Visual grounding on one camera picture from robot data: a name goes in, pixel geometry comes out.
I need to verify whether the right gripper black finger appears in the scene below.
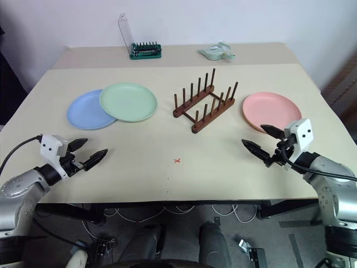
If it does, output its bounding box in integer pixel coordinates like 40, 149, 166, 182
260, 124, 286, 140
241, 138, 271, 162

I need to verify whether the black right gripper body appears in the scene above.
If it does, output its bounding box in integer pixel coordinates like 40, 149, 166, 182
264, 133, 296, 168

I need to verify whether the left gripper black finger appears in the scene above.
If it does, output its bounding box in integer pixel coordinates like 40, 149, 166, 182
68, 137, 89, 154
83, 149, 109, 172

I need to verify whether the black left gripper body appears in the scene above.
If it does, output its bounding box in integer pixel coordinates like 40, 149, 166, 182
59, 151, 85, 178

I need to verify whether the wooden dish rack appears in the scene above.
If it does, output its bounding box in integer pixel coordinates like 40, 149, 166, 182
172, 68, 239, 133

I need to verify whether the pink-red plastic plate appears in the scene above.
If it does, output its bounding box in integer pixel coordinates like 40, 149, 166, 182
242, 92, 303, 133

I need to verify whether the blue plastic plate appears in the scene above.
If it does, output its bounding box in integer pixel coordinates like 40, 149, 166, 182
66, 89, 117, 131

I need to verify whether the green plastic plate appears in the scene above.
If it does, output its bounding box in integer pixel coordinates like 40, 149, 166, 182
99, 82, 158, 123

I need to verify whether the dark rounded robot leg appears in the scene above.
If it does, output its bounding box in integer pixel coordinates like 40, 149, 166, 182
199, 221, 233, 268
131, 222, 166, 265

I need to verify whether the clear crumpled plastic bag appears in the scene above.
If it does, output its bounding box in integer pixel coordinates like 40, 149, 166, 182
197, 41, 237, 62

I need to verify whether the green screwdriver bit set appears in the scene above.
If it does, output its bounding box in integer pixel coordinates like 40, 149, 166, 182
117, 13, 163, 60

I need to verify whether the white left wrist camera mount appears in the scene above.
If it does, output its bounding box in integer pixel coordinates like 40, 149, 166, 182
39, 135, 70, 179

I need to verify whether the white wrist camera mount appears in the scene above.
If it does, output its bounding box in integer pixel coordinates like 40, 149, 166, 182
283, 118, 312, 163
39, 135, 70, 179

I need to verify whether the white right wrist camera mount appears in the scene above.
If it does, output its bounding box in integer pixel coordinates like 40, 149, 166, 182
283, 118, 312, 163

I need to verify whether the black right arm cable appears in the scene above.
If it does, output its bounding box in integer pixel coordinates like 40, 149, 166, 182
278, 141, 357, 181

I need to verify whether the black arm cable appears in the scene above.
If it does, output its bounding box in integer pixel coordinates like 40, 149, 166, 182
0, 135, 43, 174
278, 141, 357, 181

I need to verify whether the black table frame bar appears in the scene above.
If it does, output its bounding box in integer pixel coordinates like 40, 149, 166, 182
35, 203, 107, 225
255, 198, 324, 221

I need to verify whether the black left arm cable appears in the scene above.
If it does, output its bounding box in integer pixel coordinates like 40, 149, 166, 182
0, 135, 43, 174

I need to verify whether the white floor cable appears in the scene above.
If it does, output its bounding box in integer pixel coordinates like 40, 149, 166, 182
211, 204, 259, 224
103, 205, 196, 224

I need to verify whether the cream rounded post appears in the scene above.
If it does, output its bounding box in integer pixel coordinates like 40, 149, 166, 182
67, 247, 89, 268

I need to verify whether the silver metal clamp bracket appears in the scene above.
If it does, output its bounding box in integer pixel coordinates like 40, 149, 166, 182
237, 238, 269, 265

